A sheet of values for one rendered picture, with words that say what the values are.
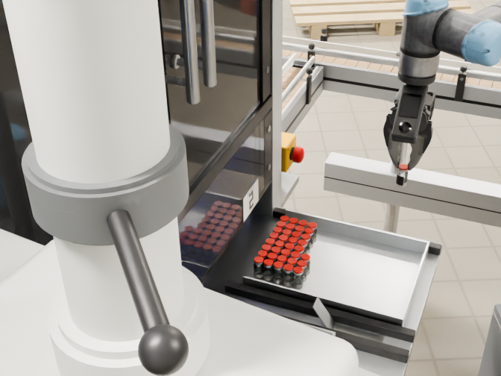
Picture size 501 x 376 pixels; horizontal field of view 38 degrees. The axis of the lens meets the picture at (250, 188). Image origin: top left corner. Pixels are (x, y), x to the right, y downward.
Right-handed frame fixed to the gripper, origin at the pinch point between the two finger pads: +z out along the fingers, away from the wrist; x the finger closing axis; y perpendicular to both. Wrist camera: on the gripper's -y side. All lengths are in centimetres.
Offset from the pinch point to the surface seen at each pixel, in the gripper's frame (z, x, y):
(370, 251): 24.8, 5.0, 0.7
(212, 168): -7.6, 30.6, -25.5
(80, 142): -63, 0, -102
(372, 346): 23.0, -2.9, -28.8
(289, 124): 24, 41, 48
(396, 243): 23.8, 0.0, 4.5
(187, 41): -40, 26, -42
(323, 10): 103, 116, 333
